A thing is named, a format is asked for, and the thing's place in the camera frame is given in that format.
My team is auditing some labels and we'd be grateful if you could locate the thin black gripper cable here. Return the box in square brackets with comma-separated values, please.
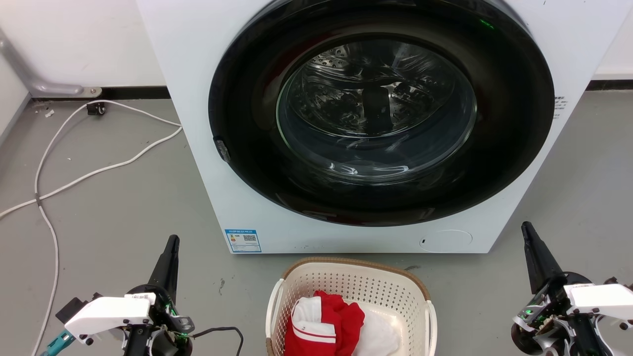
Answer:
[190, 326, 245, 356]

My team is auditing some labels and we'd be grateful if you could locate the red and white garment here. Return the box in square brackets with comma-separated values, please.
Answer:
[284, 290, 365, 356]

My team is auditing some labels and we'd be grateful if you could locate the white front-load washing machine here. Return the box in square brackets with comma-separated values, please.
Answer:
[136, 0, 633, 255]

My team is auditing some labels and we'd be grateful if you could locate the teal connector piece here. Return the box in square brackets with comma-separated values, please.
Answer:
[40, 330, 76, 356]

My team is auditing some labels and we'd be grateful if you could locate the grey floor pipe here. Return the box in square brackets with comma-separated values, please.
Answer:
[0, 29, 103, 98]

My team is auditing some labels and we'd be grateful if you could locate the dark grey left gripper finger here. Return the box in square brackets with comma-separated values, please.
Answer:
[147, 234, 181, 303]

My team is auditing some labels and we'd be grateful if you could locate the long looping white cable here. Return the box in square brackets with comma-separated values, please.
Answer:
[31, 100, 182, 356]

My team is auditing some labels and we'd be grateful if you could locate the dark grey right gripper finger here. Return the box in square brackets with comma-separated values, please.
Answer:
[521, 221, 565, 295]

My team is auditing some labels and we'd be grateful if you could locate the black round washer door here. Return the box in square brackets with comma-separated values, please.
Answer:
[208, 0, 555, 227]

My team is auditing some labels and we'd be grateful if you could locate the round washer filter cover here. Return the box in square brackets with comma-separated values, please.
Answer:
[419, 229, 474, 253]

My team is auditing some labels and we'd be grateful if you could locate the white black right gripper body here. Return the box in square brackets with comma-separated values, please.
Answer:
[510, 272, 633, 356]

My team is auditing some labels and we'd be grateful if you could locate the blue energy label sticker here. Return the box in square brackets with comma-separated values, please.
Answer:
[225, 228, 262, 254]

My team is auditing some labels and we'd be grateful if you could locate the cream perforated laundry basket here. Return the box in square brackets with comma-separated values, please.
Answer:
[265, 257, 438, 356]

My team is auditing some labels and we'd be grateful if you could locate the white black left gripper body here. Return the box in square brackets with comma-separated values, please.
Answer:
[55, 284, 195, 356]

